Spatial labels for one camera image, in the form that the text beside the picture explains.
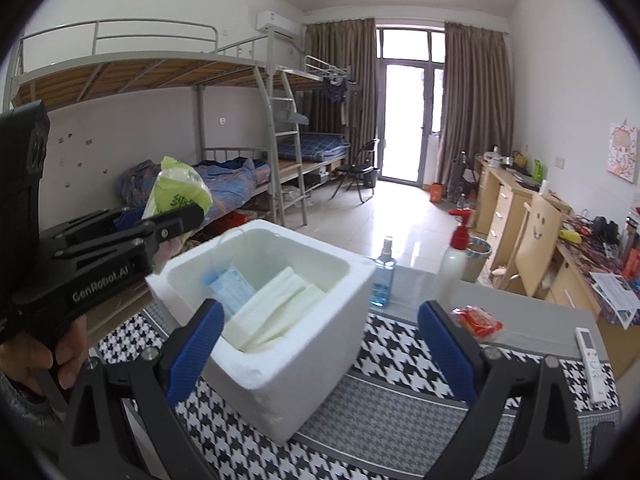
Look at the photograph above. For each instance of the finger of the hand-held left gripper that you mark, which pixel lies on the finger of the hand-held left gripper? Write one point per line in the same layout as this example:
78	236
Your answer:
125	217
180	221

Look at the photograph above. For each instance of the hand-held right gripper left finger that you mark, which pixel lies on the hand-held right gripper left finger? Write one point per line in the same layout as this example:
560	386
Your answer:
195	350

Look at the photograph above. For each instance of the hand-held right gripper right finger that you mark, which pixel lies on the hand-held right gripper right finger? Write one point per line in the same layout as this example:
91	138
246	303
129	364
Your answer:
450	355

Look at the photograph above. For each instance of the green tissue pack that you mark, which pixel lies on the green tissue pack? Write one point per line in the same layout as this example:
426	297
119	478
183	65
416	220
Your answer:
175	190

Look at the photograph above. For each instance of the blue face mask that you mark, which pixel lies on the blue face mask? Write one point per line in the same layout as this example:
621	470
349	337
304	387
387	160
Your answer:
232	287

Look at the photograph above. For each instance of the white packets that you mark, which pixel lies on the white packets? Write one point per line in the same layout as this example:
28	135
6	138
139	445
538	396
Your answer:
270	301

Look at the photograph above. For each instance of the white foam box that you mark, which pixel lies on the white foam box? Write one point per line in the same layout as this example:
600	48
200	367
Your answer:
280	390

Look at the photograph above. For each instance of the person's left forearm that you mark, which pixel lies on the person's left forearm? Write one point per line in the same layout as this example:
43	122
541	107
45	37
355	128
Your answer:
15	410

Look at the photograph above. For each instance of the person's left hand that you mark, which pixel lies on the person's left hand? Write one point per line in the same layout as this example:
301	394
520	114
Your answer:
25	360

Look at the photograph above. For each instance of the red snack packet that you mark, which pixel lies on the red snack packet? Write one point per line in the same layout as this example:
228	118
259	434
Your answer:
477	323

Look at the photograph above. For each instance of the houndstooth table mat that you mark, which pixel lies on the houndstooth table mat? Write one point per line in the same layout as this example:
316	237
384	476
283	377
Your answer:
400	360

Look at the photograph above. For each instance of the red bag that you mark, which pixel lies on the red bag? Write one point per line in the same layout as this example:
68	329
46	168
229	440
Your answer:
235	219

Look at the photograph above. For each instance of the blue plaid quilt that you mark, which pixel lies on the blue plaid quilt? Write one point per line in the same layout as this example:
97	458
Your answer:
230	180

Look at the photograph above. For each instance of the white pump bottle red cap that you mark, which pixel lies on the white pump bottle red cap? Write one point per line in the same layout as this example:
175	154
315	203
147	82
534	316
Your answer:
453	270

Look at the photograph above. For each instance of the blue spray bottle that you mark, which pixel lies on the blue spray bottle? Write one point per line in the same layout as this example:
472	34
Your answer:
383	285

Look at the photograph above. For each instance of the trash bin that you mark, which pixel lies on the trash bin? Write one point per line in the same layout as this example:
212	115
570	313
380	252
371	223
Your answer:
478	260

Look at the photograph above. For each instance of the white folded cloth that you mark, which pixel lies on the white folded cloth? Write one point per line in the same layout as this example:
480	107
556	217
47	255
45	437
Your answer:
302	311

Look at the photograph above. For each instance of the metal bed ladder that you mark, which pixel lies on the metal bed ladder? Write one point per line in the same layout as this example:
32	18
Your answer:
282	135

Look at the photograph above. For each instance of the white remote control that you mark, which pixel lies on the white remote control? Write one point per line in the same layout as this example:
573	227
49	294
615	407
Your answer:
593	365

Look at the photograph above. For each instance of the wooden desk with patterned cover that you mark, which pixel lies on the wooden desk with patterned cover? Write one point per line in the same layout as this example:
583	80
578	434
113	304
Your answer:
575	282

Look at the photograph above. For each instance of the wooden chair with smiley face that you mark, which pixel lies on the wooden chair with smiley face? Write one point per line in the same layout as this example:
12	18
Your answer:
538	240

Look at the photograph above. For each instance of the metal bunk bed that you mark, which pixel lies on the metal bunk bed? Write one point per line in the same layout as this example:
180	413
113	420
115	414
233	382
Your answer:
320	167
140	72

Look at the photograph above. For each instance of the blue plaid mattress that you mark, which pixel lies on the blue plaid mattress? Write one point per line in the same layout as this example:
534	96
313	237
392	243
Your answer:
312	146

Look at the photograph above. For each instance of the wooden desk with drawers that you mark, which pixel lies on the wooden desk with drawers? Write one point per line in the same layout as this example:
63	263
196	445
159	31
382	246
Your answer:
500	205

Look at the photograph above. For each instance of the orange bag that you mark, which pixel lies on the orange bag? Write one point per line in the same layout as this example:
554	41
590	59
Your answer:
435	193

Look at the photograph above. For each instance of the yellow bag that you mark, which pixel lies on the yellow bag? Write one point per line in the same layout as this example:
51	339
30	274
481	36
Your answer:
570	235

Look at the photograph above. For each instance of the black phone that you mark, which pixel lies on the black phone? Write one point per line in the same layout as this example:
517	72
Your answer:
605	442

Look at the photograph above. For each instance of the printed papers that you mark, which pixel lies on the printed papers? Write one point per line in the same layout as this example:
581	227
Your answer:
616	290

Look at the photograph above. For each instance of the black bag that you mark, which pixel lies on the black bag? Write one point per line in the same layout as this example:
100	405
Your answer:
462	175

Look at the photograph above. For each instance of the black folding chair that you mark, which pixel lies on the black folding chair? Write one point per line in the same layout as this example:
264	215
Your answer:
357	170

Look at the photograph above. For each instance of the dark hanging clothes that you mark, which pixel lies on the dark hanging clothes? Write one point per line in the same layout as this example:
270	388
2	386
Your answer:
335	92

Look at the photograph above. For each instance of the metal cooking pot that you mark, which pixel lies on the metal cooking pot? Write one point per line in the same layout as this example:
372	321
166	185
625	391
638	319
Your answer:
496	156

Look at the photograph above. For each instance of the green box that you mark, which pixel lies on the green box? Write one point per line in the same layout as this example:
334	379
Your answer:
536	170

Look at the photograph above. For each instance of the brown curtain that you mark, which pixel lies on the brown curtain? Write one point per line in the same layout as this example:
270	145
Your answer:
480	110
340	90

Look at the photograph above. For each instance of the cluster of toiletry bottles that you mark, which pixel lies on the cluster of toiletry bottles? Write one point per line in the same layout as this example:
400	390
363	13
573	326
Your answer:
632	250

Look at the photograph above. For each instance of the white air conditioner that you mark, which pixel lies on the white air conditioner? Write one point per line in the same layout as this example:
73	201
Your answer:
280	24

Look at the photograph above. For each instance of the glass balcony door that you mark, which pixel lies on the glass balcony door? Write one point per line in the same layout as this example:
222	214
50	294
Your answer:
410	110

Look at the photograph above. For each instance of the pink wall picture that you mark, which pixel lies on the pink wall picture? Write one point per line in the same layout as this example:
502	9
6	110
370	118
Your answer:
623	152

